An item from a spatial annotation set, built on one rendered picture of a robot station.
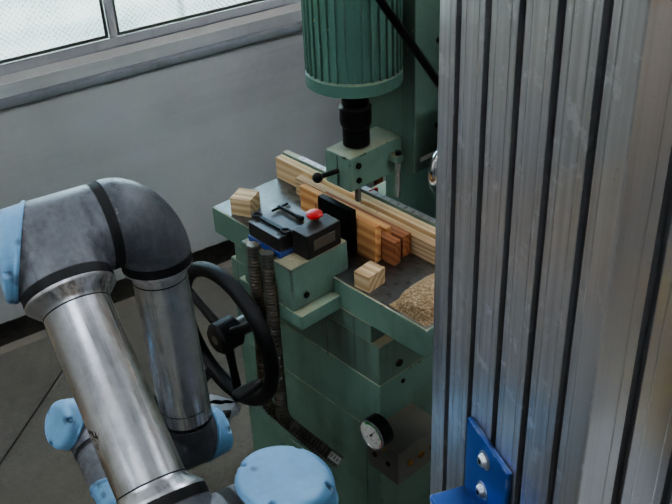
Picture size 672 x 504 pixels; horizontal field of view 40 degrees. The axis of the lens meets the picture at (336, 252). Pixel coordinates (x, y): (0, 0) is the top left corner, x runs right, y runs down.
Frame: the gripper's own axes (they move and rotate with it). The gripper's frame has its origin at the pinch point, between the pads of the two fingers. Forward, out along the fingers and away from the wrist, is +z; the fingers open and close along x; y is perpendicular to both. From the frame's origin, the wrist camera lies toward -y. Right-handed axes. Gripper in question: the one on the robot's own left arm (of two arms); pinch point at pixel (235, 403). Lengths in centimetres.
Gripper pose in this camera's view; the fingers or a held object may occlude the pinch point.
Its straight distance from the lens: 166.6
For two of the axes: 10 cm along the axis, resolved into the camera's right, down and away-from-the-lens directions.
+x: 6.8, 3.7, -6.3
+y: -3.3, 9.3, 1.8
